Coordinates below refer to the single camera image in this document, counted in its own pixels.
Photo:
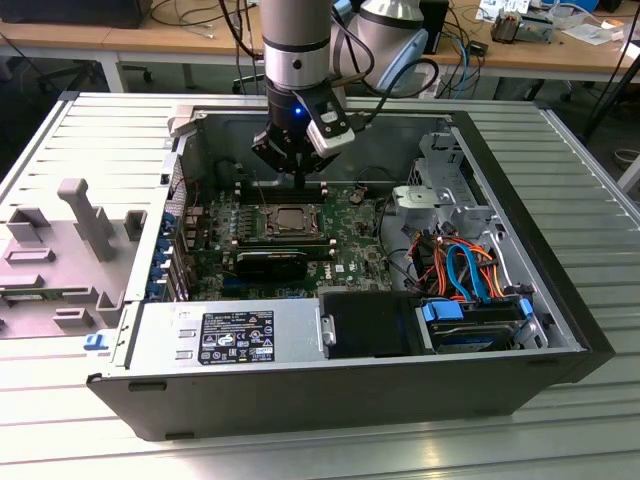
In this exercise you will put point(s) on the green RAM stick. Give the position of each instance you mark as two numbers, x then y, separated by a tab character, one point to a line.
22	297

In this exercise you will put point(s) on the black RAM slot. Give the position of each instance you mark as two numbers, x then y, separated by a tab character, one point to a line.
247	195
247	191
247	188
247	184

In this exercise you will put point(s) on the green motherboard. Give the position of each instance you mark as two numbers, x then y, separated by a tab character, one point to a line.
350	240

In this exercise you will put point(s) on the black graphics card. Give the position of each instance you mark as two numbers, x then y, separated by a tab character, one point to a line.
270	267

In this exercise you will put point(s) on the grey metal disk bay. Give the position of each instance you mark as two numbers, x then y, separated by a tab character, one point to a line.
420	199

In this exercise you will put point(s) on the silver latch bracket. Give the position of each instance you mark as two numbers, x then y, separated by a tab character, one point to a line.
328	331

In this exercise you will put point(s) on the CPU socket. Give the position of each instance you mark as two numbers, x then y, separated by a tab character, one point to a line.
268	231

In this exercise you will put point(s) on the blue disk carrier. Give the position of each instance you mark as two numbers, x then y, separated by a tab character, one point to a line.
442	312

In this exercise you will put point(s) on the wooden desk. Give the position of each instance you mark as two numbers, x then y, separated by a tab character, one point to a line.
150	37

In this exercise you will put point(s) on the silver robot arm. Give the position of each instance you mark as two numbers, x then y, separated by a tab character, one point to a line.
297	30

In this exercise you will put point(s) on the black office chair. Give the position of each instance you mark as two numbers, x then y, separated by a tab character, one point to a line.
70	75

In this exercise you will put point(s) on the silver drive cage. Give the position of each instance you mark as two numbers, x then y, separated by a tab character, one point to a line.
445	160

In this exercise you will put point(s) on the metal locking lever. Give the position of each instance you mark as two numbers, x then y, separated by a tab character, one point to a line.
290	231
260	190

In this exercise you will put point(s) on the black equipment box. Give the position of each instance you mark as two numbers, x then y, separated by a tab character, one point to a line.
75	12

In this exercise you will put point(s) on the blue plastic clip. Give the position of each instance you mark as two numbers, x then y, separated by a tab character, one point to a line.
95	342

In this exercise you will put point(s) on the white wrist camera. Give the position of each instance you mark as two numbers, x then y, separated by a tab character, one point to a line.
330	142

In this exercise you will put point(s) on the blue expansion slot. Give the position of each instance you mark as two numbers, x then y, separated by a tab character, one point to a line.
240	289

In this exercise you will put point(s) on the white power strip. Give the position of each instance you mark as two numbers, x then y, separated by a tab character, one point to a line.
429	86

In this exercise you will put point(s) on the small black adapter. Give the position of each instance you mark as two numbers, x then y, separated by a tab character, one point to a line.
477	48

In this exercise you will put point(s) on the black tripod leg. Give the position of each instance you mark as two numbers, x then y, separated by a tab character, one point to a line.
612	95

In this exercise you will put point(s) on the silver power supply unit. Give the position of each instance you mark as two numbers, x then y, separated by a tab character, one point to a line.
160	330

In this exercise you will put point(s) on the grey parts rack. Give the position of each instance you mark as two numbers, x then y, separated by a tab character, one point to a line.
50	305

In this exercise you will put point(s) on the white paper sheet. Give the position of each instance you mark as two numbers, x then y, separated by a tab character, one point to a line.
590	32

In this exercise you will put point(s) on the grey metal box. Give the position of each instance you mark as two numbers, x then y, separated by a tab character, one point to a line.
537	30

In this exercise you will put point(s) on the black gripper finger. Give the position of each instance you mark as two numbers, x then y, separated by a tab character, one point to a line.
275	150
320	162

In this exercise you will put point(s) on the black PC case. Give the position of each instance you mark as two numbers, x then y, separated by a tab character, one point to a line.
300	400

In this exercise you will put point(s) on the blue card retention clip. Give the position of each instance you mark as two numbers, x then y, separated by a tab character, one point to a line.
161	257
156	290
169	221

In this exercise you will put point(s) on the finned metal cooler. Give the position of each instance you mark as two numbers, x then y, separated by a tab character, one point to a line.
505	27

